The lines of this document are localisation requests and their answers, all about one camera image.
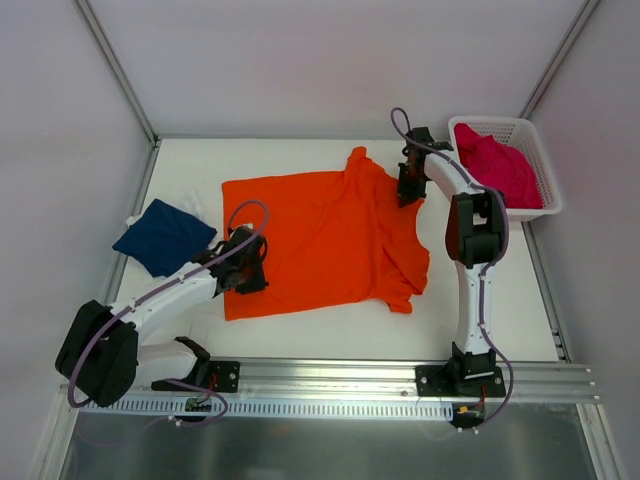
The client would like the orange t shirt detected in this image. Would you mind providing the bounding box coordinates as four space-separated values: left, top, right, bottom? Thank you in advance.
221 146 430 321

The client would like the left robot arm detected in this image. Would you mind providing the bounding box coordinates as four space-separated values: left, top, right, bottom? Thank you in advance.
54 226 268 407

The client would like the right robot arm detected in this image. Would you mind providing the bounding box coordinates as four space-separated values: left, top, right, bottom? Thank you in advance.
397 127 509 398

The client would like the folded white t shirt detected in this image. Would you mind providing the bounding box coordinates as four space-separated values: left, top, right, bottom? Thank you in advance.
125 189 205 228

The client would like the folded navy blue t shirt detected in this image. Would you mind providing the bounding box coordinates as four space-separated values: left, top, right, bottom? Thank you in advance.
112 199 217 277

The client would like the magenta t shirt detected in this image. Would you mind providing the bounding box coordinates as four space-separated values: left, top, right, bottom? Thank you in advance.
454 123 544 209

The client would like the white plastic basket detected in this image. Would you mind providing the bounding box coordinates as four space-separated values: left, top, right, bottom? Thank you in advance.
448 115 563 222

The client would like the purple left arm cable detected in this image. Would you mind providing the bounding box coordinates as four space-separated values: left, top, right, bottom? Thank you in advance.
67 198 274 429

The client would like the aluminium front rail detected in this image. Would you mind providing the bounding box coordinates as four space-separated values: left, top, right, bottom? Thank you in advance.
59 353 600 403

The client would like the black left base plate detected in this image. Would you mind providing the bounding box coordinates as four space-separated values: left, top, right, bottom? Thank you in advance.
151 360 241 393

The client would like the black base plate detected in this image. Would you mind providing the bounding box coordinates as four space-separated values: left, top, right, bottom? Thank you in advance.
151 360 241 393
414 365 506 398

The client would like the white slotted cable duct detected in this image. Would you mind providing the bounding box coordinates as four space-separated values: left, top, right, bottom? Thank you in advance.
85 394 454 422

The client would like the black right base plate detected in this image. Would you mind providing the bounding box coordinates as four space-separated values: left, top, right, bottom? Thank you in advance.
414 365 506 398

